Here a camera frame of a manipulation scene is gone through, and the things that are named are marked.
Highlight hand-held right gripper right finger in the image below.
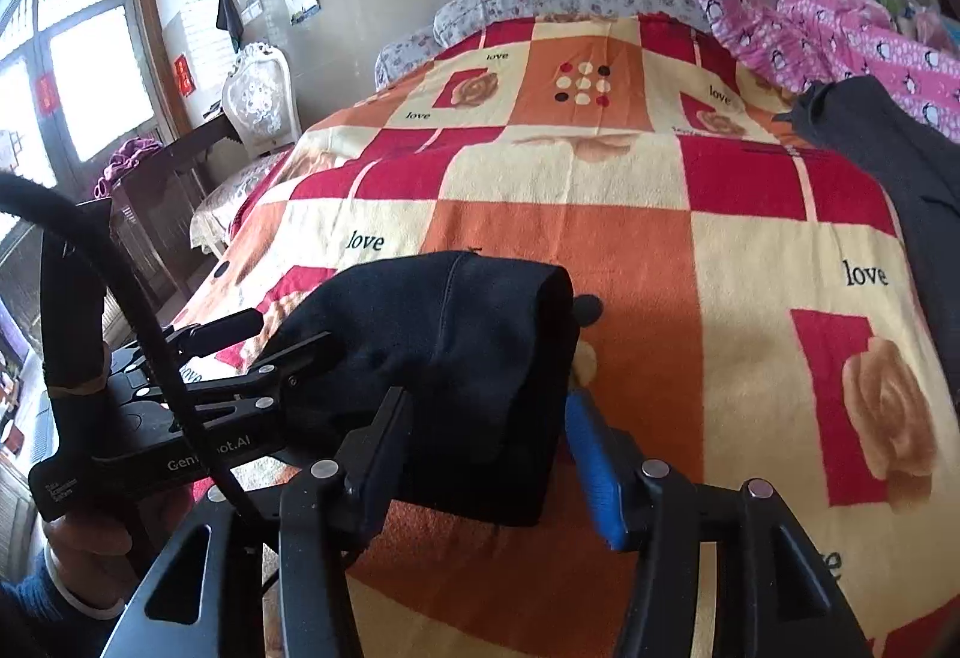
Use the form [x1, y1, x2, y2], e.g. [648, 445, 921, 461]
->
[564, 388, 875, 658]

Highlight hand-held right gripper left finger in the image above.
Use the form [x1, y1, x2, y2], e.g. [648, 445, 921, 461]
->
[101, 386, 417, 658]

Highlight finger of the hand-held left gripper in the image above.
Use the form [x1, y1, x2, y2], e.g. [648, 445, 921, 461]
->
[112, 310, 265, 374]
[161, 331, 335, 430]

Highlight black pants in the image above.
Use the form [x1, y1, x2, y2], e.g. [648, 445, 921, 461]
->
[259, 250, 580, 528]

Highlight person's left forearm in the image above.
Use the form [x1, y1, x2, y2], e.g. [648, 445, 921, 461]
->
[0, 545, 127, 658]

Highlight person's left hand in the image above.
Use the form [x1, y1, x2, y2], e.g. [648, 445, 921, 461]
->
[41, 489, 188, 605]

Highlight dark wooden desk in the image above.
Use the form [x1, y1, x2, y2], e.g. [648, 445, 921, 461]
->
[94, 113, 242, 315]

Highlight purple cloth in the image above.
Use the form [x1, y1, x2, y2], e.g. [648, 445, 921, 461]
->
[94, 136, 163, 198]

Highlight glazed wooden door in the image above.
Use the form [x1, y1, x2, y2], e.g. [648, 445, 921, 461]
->
[0, 0, 175, 180]

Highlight white chair with lace cover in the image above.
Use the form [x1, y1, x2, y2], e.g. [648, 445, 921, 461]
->
[221, 43, 305, 161]

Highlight checked orange red printed blanket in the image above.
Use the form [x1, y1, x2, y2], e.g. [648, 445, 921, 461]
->
[176, 13, 947, 658]

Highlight hanging black cloth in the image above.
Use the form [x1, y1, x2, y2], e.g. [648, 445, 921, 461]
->
[216, 0, 245, 48]

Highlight small floral pillow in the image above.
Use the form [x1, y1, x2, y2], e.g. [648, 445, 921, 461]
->
[375, 23, 445, 90]

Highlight dark grey garment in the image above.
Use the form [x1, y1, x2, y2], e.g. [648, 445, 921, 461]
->
[776, 74, 960, 360]

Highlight pink penguin print blanket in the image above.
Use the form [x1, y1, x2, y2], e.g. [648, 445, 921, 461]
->
[679, 0, 960, 146]

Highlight pile of bagged goods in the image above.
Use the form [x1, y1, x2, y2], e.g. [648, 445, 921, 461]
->
[855, 0, 960, 41]

